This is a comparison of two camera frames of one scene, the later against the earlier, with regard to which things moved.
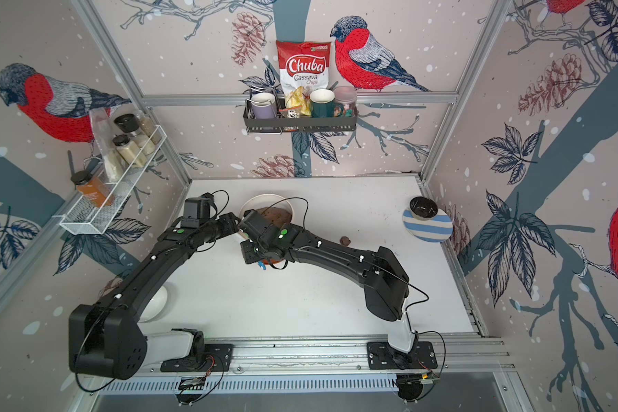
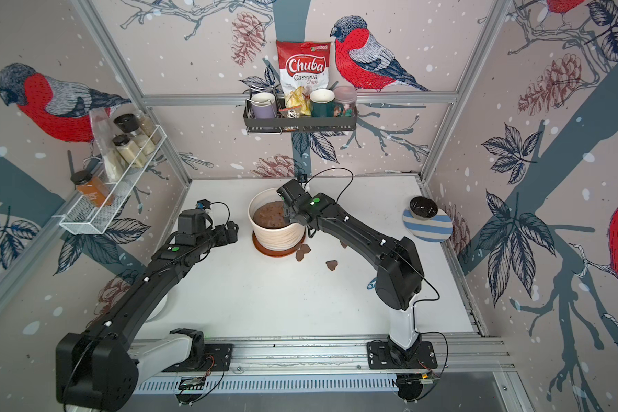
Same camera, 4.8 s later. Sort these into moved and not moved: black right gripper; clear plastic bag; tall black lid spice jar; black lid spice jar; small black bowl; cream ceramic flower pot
Moved: black right gripper; cream ceramic flower pot
Not moved: tall black lid spice jar; clear plastic bag; black lid spice jar; small black bowl
